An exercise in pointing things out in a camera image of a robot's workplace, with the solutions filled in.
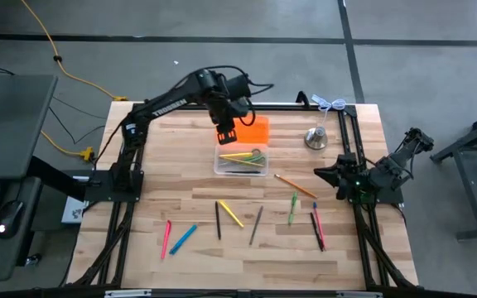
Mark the yellow pencil green ferrule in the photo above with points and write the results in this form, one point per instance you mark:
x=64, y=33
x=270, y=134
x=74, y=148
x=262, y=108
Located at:
x=242, y=161

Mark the thick yellow highlighter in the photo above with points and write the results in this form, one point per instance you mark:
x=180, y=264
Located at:
x=231, y=214

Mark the orange pencil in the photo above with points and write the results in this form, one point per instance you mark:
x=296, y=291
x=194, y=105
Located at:
x=296, y=186

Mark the dark grey capped pen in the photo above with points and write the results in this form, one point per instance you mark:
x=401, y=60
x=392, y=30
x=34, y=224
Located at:
x=218, y=221

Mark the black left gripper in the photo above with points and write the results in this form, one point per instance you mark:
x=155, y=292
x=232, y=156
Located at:
x=230, y=111

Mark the blue object right edge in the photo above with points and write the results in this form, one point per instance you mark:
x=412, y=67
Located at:
x=319, y=225

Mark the brass cylinder stand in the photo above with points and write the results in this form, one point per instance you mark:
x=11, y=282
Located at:
x=316, y=137

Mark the black office desk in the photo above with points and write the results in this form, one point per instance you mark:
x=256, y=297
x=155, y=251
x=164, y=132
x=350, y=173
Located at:
x=11, y=124

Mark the clear plastic supply box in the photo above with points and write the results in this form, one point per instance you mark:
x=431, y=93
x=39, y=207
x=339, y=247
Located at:
x=222, y=165

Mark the black computer mouse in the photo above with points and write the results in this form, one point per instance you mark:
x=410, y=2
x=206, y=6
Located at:
x=10, y=219

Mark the blue pen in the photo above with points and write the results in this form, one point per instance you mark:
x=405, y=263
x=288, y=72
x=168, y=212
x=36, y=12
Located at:
x=183, y=239

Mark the green pen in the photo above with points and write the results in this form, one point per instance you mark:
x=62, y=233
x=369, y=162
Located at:
x=292, y=207

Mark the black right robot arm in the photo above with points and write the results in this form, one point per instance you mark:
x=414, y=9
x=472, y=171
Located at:
x=387, y=167

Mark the pink pen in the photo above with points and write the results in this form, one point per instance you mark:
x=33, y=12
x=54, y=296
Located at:
x=166, y=240

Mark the black aluminium table frame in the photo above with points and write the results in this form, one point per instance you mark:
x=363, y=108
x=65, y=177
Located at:
x=356, y=136

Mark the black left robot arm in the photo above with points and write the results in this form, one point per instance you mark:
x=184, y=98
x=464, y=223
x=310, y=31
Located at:
x=168, y=103

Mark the black pen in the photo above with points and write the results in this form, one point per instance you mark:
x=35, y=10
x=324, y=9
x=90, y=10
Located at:
x=316, y=232
x=236, y=171

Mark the grey clear-barrel pen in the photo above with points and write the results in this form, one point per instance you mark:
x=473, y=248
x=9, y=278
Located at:
x=256, y=225

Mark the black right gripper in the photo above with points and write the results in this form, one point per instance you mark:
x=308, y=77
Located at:
x=346, y=174

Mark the orange plastic box lid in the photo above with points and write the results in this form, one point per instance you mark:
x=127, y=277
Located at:
x=257, y=130

